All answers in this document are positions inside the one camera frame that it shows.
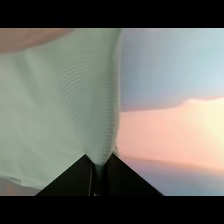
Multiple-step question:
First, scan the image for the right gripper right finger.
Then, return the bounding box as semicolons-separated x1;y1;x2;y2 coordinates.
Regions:
101;152;164;197

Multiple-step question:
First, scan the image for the pale green shirt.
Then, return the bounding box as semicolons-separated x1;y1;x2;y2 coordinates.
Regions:
0;28;123;190

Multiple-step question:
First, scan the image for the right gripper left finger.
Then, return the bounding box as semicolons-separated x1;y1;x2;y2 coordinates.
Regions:
35;153;95;197

